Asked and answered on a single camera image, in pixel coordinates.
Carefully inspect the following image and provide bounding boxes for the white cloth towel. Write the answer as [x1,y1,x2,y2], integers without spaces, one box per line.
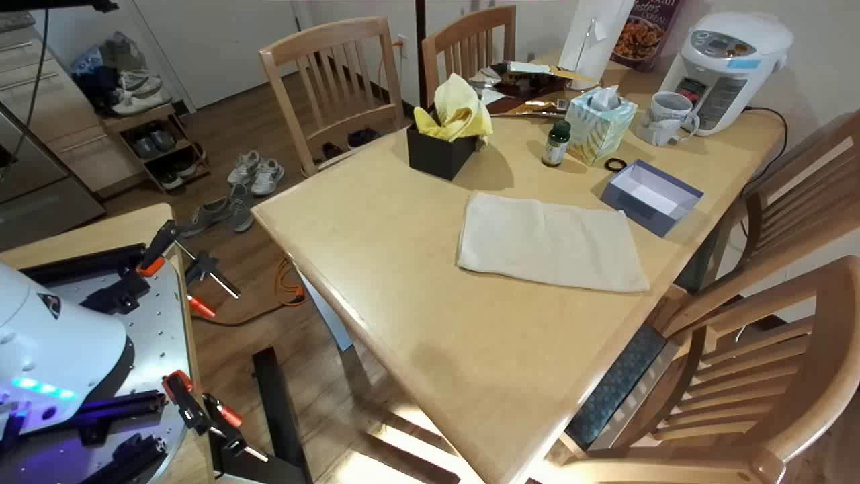
[456,191,652,294]

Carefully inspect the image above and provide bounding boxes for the black square box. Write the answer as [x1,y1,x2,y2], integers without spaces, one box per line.
[405,121,483,182]

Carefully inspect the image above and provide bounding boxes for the metal table leg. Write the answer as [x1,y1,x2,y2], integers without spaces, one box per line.
[293,266,374,399]

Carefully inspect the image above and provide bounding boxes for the yellow cloth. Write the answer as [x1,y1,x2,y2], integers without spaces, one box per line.
[410,71,496,144]

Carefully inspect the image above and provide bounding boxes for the small green-capped bottle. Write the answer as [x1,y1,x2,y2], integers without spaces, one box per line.
[540,118,575,169]

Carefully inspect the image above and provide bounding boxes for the black vertical pole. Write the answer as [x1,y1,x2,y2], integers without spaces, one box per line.
[410,0,430,110]

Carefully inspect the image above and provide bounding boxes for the dark brown wallet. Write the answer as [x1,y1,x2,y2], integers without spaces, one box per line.
[489,58,575,102]

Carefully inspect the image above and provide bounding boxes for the grey shoe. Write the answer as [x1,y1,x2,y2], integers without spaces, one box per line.
[177,196,235,238]
[222,191,258,237]

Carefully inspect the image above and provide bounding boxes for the teal patterned tissue box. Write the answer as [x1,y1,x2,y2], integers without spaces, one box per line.
[563,83,638,167]

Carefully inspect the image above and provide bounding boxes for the narrow slatted wooden chair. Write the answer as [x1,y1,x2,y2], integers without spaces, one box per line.
[419,1,520,106]

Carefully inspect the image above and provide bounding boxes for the blue and white flat box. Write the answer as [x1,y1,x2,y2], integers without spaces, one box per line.
[598,157,706,238]

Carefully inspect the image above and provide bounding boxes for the black metal stand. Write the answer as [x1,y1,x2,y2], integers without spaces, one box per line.
[208,347,316,484]

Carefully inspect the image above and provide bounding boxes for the orange black bar clamp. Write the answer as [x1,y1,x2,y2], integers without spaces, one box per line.
[157,368,247,441]
[179,241,241,303]
[20,218,183,290]

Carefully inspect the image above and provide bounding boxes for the wide slatted wooden chair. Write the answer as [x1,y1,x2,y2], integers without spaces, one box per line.
[258,14,410,176]

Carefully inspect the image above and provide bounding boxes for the dark blue seat cushion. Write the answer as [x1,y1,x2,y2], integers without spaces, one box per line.
[563,321,668,450]

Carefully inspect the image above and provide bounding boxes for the white paper bag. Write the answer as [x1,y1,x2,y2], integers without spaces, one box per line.
[555,0,638,85]

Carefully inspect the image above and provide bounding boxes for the white mug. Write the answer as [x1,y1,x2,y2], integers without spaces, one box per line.
[638,87,703,147]

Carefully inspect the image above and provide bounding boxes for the wooden shoe rack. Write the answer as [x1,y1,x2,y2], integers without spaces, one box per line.
[100,100,212,196]

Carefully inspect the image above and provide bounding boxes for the purple snack bag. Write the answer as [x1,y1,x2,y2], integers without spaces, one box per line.
[609,0,681,71]

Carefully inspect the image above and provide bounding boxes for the white shoes pair on rack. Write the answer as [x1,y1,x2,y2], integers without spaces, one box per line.
[109,70,172,118]

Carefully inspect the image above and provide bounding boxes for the wooden robot mounting table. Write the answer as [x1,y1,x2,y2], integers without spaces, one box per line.
[0,202,216,484]

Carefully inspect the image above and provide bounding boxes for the white electric water boiler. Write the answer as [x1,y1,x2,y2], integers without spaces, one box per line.
[659,8,794,139]

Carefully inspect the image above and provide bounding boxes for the light wood dresser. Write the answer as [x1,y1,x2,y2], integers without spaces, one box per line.
[0,20,144,202]

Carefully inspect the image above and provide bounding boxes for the wooden chair with bare seat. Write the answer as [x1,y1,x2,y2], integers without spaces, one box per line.
[673,106,860,297]

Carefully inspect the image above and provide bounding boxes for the wooden chair with blue cushion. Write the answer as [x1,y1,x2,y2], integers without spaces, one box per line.
[527,251,860,484]

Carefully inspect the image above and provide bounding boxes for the black overhead bar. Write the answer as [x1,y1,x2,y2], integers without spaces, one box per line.
[0,0,118,16]

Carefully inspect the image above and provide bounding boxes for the orange floor cable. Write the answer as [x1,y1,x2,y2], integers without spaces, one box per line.
[198,257,312,331]

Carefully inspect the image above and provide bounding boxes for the orange clamp handle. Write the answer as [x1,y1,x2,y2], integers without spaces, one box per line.
[186,293,220,321]

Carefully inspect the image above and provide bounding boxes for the black bracket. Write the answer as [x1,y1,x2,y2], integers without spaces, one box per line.
[78,269,152,316]
[74,386,168,449]

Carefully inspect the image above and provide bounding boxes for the black boiler power cord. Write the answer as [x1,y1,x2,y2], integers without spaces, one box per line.
[742,104,792,182]

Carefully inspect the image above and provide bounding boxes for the black hanging cable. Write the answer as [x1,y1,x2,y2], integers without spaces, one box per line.
[10,5,50,164]

